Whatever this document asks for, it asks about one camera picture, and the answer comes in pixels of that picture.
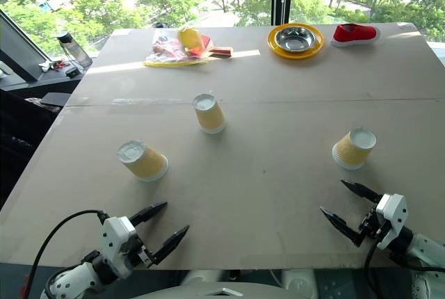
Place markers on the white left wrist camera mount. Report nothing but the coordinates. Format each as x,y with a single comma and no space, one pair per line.
116,243

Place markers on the red table tennis paddle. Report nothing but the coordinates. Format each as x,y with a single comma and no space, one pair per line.
220,52

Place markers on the stainless steel bowl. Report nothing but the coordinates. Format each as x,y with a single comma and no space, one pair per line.
295,39

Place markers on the black side desk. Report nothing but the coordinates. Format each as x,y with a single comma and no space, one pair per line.
38,83

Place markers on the red and white small items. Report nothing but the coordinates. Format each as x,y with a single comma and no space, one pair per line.
52,65

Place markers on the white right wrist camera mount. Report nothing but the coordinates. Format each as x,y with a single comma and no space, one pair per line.
393,219

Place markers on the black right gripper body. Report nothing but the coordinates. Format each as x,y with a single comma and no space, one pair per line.
371,226

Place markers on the dark flat notebook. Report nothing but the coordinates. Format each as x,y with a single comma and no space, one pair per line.
55,99

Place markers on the yellow ribbed paper cup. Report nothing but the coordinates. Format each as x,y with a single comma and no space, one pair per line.
351,151
209,116
147,165

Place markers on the clear plastic bag with snacks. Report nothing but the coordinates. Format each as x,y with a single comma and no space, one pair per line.
163,52

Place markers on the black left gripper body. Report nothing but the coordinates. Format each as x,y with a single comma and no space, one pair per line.
146,256

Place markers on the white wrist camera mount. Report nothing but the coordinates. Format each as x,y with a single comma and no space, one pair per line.
116,243
393,219

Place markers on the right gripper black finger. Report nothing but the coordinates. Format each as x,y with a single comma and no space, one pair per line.
342,224
363,193

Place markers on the small black device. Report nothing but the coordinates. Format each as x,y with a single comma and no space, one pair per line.
73,72

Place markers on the clear water bottle black lid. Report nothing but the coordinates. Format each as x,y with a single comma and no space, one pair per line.
74,50

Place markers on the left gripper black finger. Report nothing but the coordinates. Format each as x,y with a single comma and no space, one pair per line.
149,212
170,243

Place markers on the yellow plastic plate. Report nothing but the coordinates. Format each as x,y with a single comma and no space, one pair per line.
295,55

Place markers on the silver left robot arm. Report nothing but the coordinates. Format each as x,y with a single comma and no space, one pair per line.
76,280

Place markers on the yellow rounded item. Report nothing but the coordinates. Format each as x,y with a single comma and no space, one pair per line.
189,37

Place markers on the red slip-on shoe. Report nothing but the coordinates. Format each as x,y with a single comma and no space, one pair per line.
354,33

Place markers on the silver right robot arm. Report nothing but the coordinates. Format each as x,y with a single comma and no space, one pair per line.
424,248

